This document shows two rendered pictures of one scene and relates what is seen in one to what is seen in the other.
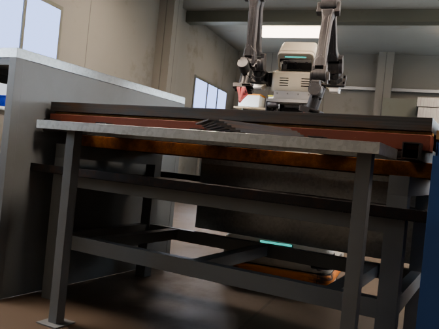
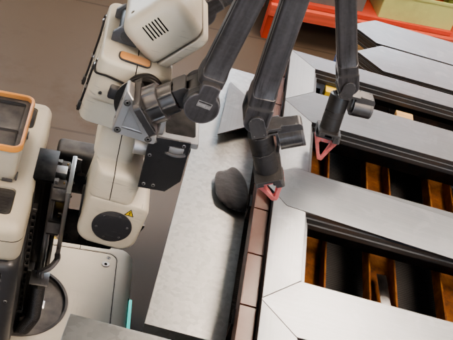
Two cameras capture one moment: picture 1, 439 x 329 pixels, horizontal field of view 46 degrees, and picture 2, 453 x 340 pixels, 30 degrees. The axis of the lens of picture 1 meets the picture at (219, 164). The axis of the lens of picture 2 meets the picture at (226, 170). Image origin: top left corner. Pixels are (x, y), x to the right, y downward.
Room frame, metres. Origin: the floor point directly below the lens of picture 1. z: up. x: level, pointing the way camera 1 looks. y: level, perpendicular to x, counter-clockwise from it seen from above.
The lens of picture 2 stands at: (3.64, 1.23, 2.21)
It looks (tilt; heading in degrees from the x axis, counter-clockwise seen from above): 36 degrees down; 238
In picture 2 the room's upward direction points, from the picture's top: 18 degrees clockwise
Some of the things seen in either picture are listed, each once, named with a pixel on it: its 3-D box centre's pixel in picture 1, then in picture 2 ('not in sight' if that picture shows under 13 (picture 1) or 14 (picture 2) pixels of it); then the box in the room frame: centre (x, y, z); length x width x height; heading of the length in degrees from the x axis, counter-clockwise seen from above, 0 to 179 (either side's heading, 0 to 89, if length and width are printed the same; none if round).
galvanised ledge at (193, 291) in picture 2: (323, 172); (217, 179); (2.57, -0.52, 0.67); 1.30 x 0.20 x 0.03; 62
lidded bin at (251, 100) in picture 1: (251, 101); not in sight; (10.96, -0.55, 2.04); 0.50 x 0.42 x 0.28; 70
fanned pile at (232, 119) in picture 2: not in sight; (241, 111); (2.38, -0.82, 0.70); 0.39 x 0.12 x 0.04; 62
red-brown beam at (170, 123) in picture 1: (208, 128); not in sight; (1.93, 0.05, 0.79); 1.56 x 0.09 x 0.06; 62
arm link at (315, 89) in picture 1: (317, 83); (355, 95); (2.29, -0.40, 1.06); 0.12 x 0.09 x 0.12; 161
